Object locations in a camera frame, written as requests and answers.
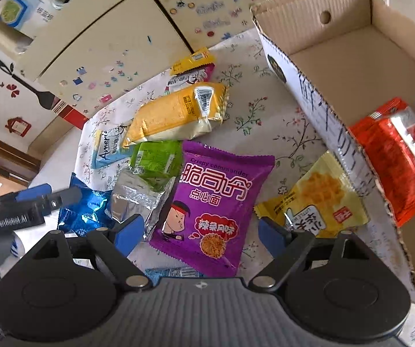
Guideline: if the blue foil snack packet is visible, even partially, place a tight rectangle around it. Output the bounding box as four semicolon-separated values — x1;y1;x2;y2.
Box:
57;173;115;237

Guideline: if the yellow waffle snack packet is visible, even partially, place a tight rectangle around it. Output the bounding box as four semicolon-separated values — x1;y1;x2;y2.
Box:
255;151;369;238

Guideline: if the light blue Annerie packet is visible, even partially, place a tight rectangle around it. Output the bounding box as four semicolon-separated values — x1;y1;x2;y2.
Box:
92;125;134;169

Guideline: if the purple noodle snack packet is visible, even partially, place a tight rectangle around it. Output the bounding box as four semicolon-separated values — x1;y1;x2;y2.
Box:
149;141;275;277

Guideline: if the green snack packet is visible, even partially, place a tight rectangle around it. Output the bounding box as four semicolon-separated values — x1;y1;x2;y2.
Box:
130;140;183;181

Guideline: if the silver foil snack packet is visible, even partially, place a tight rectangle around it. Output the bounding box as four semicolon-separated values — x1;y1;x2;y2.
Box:
110;169;175;241

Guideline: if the floral tablecloth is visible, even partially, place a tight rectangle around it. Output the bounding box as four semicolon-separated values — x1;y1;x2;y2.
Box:
31;29;415;346

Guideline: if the red snack packet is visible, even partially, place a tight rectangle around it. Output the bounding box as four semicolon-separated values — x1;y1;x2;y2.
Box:
350;97;415;226

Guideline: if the large yellow cake packet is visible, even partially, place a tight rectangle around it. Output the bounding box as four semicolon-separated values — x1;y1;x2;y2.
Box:
122;82;229;148

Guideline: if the cream cabinet with stickers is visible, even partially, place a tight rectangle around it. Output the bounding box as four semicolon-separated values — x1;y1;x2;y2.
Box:
17;0;263;116

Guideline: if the blue white medicine box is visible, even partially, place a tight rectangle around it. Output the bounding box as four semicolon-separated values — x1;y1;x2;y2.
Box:
0;0;55;38

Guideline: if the small yellow snack packet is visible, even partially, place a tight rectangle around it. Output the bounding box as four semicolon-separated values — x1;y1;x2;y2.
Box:
171;47;215;75

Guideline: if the cardboard box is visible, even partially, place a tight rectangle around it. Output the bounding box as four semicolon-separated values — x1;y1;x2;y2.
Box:
251;0;415;302

